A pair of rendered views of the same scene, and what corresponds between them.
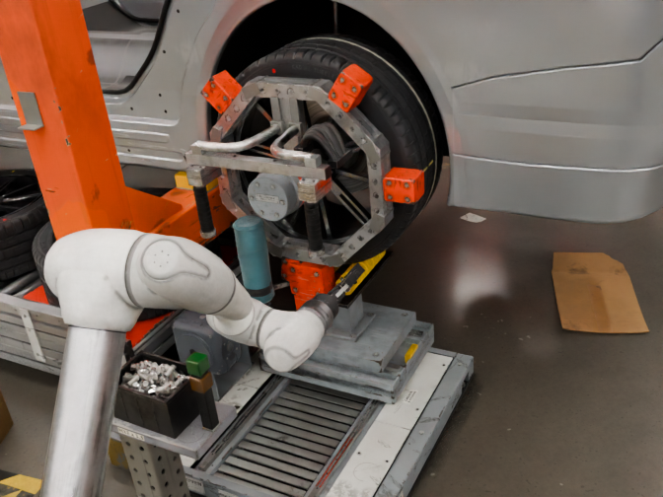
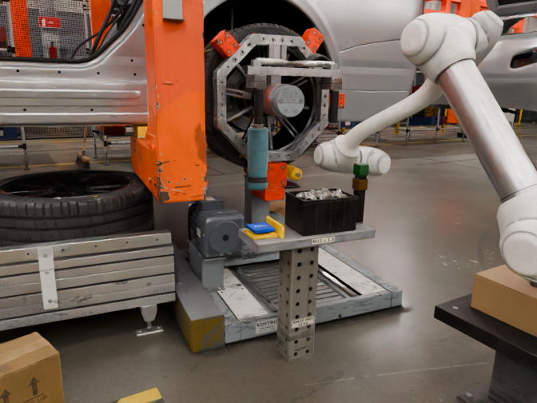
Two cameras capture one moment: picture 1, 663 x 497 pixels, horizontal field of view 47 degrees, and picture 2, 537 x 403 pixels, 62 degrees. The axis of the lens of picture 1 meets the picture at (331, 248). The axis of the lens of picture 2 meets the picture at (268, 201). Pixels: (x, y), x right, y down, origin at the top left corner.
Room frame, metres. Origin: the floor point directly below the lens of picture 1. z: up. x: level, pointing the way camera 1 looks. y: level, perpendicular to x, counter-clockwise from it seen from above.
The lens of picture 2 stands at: (0.81, 1.74, 0.90)
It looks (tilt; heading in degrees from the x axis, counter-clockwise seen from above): 14 degrees down; 305
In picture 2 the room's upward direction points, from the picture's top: 1 degrees clockwise
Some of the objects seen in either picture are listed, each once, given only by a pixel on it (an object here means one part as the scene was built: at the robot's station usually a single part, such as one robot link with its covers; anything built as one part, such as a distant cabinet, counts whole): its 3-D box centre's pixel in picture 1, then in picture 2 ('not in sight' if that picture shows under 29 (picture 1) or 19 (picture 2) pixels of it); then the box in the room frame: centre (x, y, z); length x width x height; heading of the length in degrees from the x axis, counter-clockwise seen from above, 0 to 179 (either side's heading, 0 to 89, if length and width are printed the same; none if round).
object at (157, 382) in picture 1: (157, 390); (320, 209); (1.50, 0.47, 0.51); 0.20 x 0.14 x 0.13; 58
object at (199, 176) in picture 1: (203, 171); (256, 81); (1.89, 0.32, 0.93); 0.09 x 0.05 x 0.05; 150
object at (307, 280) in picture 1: (319, 278); (268, 178); (2.01, 0.05, 0.48); 0.16 x 0.12 x 0.17; 150
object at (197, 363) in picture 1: (197, 364); (360, 169); (1.42, 0.34, 0.64); 0.04 x 0.04 x 0.04; 60
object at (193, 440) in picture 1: (149, 411); (307, 233); (1.52, 0.51, 0.44); 0.43 x 0.17 x 0.03; 60
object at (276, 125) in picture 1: (237, 125); (264, 54); (1.93, 0.21, 1.03); 0.19 x 0.18 x 0.11; 150
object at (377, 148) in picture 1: (299, 174); (273, 100); (1.98, 0.07, 0.85); 0.54 x 0.07 x 0.54; 60
